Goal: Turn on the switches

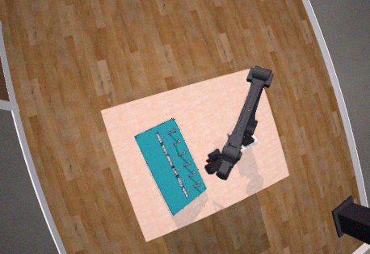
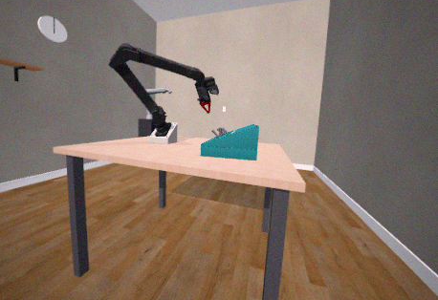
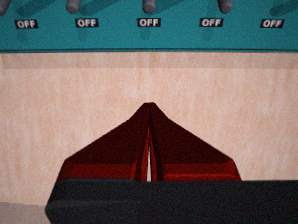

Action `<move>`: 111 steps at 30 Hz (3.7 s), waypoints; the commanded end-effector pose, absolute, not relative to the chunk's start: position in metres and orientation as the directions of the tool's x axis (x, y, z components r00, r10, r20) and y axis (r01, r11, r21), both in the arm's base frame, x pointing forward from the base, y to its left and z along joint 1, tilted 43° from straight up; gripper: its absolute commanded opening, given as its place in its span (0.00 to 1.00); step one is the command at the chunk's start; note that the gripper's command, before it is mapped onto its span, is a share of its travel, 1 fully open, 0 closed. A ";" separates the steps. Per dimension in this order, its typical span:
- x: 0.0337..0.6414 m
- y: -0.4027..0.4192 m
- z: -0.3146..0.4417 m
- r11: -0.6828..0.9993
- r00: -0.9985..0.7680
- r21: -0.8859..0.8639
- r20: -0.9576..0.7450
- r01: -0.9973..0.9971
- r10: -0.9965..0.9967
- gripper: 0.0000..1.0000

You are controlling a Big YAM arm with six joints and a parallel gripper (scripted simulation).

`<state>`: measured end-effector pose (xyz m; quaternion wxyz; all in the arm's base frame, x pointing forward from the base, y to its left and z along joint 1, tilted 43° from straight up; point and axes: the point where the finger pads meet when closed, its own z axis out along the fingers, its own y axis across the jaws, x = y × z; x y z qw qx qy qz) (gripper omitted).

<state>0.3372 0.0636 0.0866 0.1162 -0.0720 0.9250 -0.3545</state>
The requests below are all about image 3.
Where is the teal control panel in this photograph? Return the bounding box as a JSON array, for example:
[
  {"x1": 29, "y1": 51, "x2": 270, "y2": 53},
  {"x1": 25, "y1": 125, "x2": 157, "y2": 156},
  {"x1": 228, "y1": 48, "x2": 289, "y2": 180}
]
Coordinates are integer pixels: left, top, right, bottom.
[{"x1": 0, "y1": 0, "x2": 298, "y2": 53}]

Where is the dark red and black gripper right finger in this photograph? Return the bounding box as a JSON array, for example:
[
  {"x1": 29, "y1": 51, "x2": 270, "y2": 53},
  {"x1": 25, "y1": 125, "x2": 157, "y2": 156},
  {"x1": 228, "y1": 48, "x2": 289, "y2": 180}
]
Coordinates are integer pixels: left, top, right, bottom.
[{"x1": 149, "y1": 102, "x2": 242, "y2": 181}]

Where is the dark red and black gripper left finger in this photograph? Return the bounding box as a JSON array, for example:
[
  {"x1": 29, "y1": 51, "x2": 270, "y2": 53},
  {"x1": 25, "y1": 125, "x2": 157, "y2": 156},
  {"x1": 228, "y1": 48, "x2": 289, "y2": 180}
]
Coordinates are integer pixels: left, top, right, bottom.
[{"x1": 55, "y1": 103, "x2": 149, "y2": 183}]

